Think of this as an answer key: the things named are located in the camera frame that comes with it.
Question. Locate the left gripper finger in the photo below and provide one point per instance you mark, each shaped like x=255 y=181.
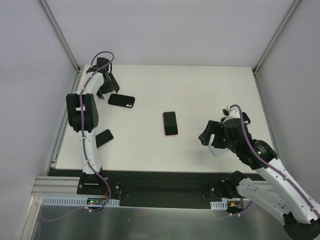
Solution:
x=100 y=93
x=113 y=84

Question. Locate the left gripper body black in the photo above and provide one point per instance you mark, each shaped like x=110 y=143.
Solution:
x=110 y=86

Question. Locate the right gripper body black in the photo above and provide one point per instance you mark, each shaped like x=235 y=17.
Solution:
x=212 y=135

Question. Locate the black phone case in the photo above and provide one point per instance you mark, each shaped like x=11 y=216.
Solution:
x=245 y=119
x=123 y=101

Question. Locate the pink phone case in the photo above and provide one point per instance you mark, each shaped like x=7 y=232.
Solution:
x=171 y=136

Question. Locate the dark phone grey frame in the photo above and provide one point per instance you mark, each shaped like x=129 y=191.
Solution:
x=103 y=138

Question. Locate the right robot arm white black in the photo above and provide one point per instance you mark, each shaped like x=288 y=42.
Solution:
x=298 y=213

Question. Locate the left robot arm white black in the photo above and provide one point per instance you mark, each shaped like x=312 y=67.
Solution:
x=82 y=111

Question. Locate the light blue phone face-down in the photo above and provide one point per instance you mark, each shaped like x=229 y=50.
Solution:
x=218 y=151

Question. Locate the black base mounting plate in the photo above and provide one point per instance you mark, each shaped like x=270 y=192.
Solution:
x=149 y=189

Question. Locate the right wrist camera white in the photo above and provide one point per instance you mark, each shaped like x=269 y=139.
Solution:
x=231 y=112

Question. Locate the right white cable duct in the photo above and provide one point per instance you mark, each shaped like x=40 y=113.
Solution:
x=219 y=205

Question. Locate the white cable duct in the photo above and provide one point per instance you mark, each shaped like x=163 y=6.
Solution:
x=70 y=201
x=219 y=205

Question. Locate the left aluminium frame post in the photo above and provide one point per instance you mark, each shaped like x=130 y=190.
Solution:
x=59 y=34

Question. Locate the aluminium frame post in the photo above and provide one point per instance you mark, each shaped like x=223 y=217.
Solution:
x=59 y=34
x=276 y=35

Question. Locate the left white cable duct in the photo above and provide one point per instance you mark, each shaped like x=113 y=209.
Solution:
x=70 y=201

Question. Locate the right aluminium frame post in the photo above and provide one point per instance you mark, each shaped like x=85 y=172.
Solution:
x=276 y=35

